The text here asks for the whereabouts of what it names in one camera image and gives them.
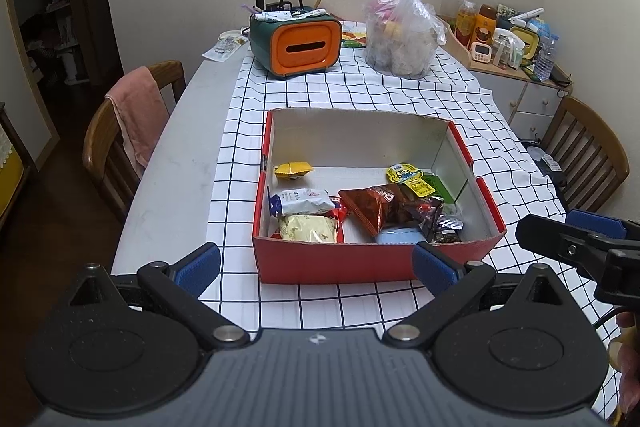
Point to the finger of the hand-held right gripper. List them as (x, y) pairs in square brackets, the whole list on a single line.
[(595, 222), (550, 234)]

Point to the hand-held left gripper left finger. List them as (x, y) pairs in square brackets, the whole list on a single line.
[(197, 269)]

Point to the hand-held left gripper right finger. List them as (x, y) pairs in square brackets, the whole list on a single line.
[(435, 269)]

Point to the black snack packet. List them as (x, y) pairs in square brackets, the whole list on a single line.
[(447, 232)]

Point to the light blue snack packet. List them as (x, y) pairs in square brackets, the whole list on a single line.
[(400, 236)]

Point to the red cardboard box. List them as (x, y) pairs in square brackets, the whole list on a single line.
[(380, 262)]

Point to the dark brown snack packet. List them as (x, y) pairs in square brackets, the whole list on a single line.
[(422, 212)]

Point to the green snack packet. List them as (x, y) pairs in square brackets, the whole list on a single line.
[(440, 187)]

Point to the red brown snack bag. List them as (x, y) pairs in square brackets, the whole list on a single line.
[(372, 207)]

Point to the yellow cartoon snack packet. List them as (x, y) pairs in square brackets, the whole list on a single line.
[(407, 179)]

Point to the cream triangular snack packet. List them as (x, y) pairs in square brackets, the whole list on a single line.
[(305, 228)]

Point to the white blue snack packet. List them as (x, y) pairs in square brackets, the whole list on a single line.
[(300, 201)]

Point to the person's right hand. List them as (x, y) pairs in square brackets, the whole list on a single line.
[(629, 357)]

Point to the wooden chair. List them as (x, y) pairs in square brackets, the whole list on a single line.
[(102, 147), (590, 152)]

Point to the white drawer cabinet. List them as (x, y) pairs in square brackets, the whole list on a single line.
[(530, 97)]

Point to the pink towel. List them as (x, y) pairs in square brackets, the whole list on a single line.
[(137, 117)]

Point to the clear water bottle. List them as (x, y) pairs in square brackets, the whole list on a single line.
[(545, 59)]

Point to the white kitchen timer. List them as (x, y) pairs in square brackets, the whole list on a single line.
[(481, 53)]

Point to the black checked white tablecloth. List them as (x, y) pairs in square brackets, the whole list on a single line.
[(350, 92)]

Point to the brown lid bottle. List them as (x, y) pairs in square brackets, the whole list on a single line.
[(485, 24)]

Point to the orange drink bottle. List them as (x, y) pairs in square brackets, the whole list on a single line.
[(465, 24)]

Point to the clear plastic bag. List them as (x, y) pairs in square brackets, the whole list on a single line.
[(400, 37)]

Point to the colourful booklet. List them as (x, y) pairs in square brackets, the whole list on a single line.
[(354, 36)]

